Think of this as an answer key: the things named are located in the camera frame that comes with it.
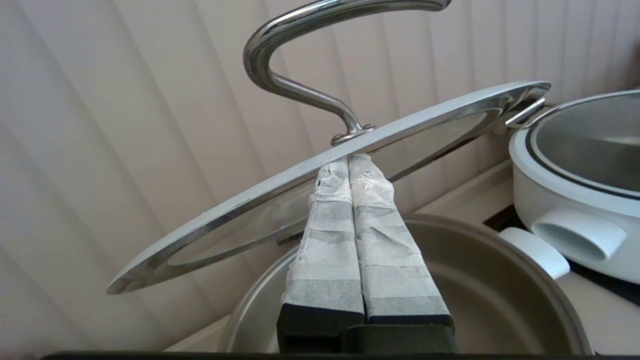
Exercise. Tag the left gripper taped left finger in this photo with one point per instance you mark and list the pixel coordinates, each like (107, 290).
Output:
(325, 260)

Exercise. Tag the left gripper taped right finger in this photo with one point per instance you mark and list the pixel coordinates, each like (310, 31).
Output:
(390, 260)

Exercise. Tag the small glass lid white rim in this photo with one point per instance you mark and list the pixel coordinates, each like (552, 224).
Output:
(235, 225)

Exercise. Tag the deep white pot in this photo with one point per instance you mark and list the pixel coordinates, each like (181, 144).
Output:
(475, 300)

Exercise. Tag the wide white pot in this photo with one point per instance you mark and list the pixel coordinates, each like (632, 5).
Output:
(525, 200)

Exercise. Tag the black glass induction panel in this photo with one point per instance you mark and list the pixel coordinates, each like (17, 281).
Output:
(615, 290)

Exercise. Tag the metal hinge bracket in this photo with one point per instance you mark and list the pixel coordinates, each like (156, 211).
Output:
(527, 115)

